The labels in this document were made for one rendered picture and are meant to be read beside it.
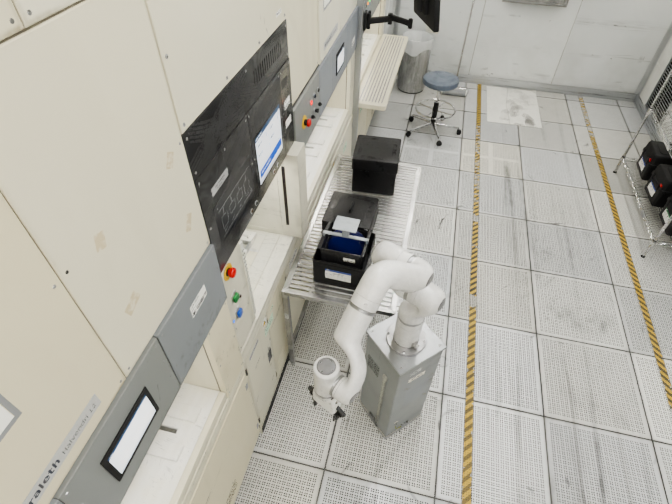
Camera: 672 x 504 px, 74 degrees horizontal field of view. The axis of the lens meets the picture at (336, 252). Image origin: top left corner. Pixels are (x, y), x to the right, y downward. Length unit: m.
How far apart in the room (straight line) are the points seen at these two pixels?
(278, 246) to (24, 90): 1.73
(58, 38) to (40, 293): 0.43
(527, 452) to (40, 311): 2.57
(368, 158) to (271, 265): 0.94
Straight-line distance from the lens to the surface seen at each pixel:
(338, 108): 3.61
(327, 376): 1.42
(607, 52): 6.38
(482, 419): 2.95
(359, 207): 2.65
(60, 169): 0.93
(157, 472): 1.92
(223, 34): 1.44
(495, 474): 2.85
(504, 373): 3.14
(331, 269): 2.26
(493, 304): 3.44
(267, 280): 2.26
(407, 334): 2.06
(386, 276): 1.37
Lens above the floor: 2.58
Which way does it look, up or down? 46 degrees down
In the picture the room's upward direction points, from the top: 1 degrees clockwise
